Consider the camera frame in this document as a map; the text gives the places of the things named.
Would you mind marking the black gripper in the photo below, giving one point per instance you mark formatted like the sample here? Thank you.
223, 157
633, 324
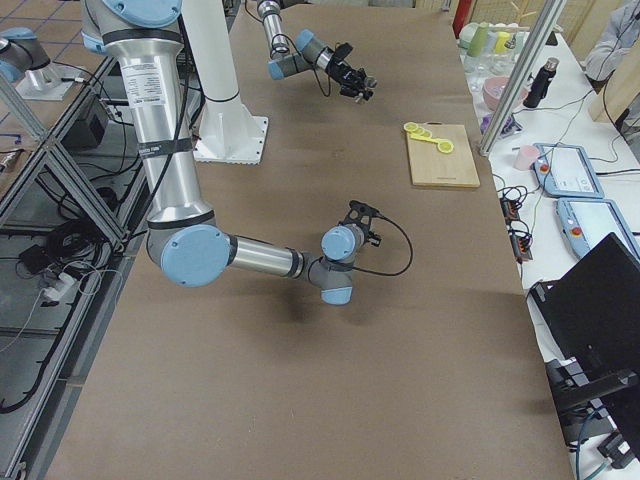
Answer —
374, 241
346, 73

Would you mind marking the steel measuring jigger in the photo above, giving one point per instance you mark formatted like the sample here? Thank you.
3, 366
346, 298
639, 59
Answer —
366, 89

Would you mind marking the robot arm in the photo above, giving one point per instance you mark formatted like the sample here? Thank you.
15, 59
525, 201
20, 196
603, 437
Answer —
309, 53
180, 81

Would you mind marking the green plastic cup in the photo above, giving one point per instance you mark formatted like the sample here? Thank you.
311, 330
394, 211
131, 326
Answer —
478, 41

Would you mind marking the yellow plastic cup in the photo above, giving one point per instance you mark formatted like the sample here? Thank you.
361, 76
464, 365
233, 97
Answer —
502, 38

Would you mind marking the pink plastic cup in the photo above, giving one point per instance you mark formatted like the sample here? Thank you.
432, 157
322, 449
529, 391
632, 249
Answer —
525, 157

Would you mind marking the lemon slice end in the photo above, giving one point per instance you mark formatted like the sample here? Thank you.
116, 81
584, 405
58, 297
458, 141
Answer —
410, 127

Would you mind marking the wooden cutting board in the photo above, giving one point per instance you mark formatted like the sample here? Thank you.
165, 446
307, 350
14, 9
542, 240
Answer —
430, 168

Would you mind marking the yellow plastic spoon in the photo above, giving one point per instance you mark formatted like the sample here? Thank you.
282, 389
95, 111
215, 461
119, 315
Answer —
428, 140

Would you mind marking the pink bowl with ice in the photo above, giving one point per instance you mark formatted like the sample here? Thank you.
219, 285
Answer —
493, 89

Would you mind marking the black water bottle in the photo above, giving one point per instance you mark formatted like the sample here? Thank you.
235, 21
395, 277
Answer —
541, 83

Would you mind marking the teach pendant far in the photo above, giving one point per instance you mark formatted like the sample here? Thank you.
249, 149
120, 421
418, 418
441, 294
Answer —
566, 171

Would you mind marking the teach pendant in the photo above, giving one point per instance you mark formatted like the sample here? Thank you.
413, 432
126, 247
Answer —
586, 221
566, 171

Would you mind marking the teach pendant near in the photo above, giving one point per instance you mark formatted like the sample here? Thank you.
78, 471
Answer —
586, 221

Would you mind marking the black laptop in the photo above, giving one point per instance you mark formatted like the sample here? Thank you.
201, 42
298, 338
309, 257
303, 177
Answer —
593, 315

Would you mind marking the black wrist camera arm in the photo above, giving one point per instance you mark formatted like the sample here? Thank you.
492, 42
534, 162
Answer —
342, 50
360, 214

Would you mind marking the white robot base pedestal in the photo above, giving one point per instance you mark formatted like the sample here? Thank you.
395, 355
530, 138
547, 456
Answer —
227, 132

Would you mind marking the aluminium frame post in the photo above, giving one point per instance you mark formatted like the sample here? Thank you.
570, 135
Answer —
536, 40

